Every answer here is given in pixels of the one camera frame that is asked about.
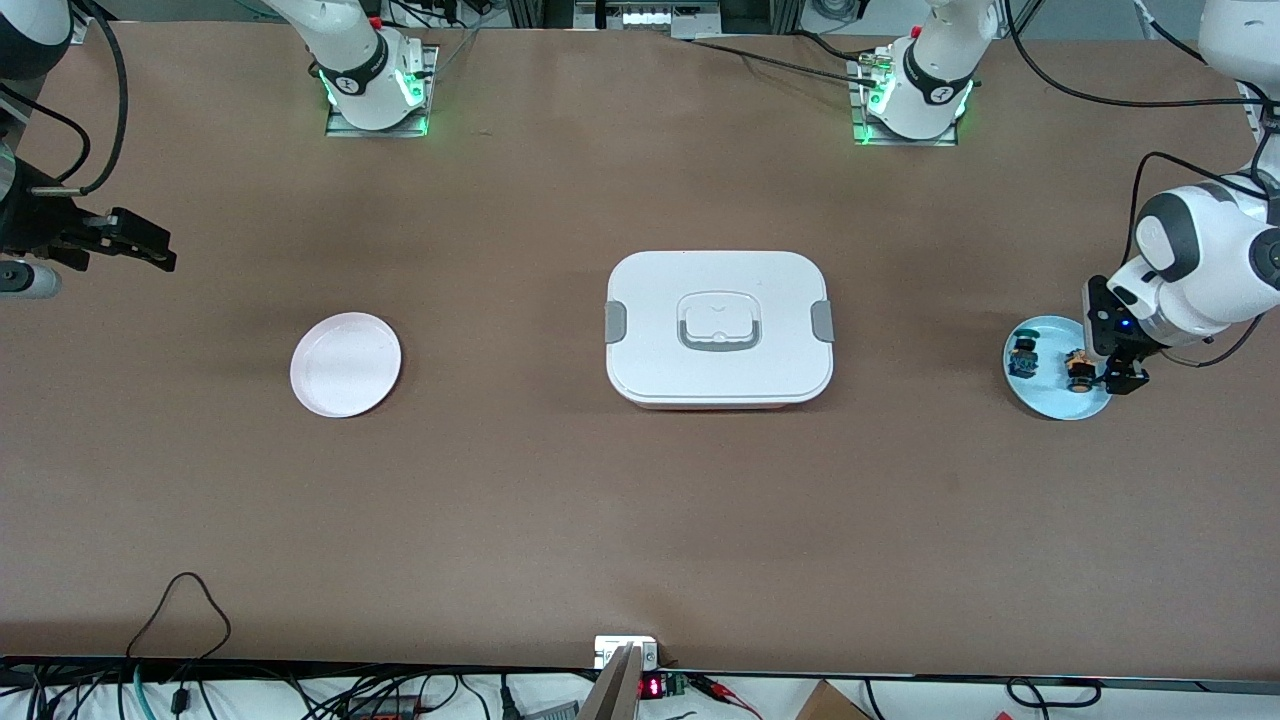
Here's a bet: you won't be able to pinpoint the light blue round plate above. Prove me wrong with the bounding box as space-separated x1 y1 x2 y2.
1003 315 1114 421

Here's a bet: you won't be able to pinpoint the pale pink round plate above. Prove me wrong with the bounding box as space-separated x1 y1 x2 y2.
290 312 403 419

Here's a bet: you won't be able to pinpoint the white lunch box grey clips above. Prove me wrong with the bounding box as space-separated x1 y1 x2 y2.
605 250 835 411

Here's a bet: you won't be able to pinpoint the brown cardboard box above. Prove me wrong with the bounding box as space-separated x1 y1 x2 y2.
795 680 873 720

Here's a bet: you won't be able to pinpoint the red test leads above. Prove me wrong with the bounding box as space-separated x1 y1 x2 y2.
690 675 763 719

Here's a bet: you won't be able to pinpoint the background equipment rack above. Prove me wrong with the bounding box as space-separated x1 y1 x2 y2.
505 0 801 39

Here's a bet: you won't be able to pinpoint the small white box device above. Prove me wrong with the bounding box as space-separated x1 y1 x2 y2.
594 636 659 669

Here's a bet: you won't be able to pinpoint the grey upright bar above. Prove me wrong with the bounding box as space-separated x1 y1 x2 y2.
578 643 643 720

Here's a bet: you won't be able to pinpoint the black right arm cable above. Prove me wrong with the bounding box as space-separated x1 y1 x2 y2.
0 0 131 198

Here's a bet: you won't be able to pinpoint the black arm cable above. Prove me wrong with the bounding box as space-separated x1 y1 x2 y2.
0 0 131 198
1003 0 1280 369

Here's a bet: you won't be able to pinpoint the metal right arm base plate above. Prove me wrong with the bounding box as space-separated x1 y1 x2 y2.
325 45 439 138

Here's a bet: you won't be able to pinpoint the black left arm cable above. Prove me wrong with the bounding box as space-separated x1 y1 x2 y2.
1003 0 1280 369

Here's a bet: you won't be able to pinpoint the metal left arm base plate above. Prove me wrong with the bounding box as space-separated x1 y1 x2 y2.
850 55 959 148

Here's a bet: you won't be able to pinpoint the black looped cable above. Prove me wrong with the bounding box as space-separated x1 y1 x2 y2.
125 572 233 691

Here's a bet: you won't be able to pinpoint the thin black coiled cable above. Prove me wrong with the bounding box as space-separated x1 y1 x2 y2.
1005 678 1103 709

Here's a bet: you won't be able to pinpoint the black cable across table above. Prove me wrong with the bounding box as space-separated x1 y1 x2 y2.
675 30 881 86

